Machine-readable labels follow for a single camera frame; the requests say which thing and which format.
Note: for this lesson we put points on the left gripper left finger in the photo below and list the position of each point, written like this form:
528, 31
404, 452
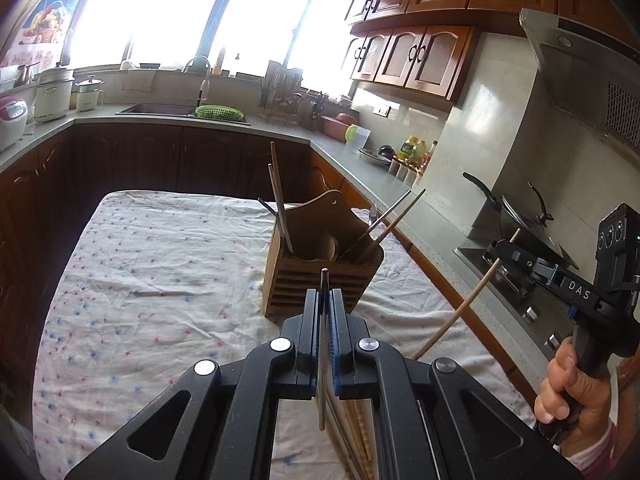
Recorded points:
216, 421

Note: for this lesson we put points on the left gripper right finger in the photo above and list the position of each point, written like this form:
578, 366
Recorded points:
433, 420

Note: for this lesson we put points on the light wooden chopstick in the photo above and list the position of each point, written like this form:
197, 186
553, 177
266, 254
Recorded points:
486, 316

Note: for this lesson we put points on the person right hand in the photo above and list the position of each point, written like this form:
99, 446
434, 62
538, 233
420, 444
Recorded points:
564, 378

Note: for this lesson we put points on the gas stove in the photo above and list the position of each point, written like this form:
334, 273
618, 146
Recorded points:
531, 315

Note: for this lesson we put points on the black wok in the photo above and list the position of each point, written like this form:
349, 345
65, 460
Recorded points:
533, 236

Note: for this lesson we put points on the wooden utensil holder box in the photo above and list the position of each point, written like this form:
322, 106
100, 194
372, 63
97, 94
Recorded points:
322, 233

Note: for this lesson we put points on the white floral tablecloth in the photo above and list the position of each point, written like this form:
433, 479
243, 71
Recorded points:
159, 281

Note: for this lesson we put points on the white plate with food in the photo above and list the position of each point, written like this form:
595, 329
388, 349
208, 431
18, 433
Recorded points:
373, 158

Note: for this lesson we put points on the steel chopstick on table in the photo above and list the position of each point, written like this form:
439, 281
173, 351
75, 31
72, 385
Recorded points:
273, 168

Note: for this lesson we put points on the yellow oil bottle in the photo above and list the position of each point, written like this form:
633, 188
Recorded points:
412, 151

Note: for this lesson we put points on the white jug green lid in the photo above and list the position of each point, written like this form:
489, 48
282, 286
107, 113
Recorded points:
356, 137

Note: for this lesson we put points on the range hood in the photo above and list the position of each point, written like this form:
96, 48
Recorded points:
588, 74

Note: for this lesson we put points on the pink plastic basin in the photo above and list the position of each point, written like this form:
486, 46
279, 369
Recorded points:
335, 127

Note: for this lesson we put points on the green sink basket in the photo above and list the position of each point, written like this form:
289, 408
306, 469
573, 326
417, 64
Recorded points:
219, 112

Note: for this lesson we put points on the curved steel faucet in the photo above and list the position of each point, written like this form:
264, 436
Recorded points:
200, 66

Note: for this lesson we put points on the upper wooden cabinets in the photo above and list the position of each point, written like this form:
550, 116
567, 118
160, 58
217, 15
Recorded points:
426, 45

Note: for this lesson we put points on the red white rice cooker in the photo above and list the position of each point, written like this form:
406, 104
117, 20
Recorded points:
13, 118

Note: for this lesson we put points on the large white rice cooker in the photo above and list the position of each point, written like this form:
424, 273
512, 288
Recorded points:
53, 93

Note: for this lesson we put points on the tropical fruit poster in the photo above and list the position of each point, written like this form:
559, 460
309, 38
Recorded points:
40, 39

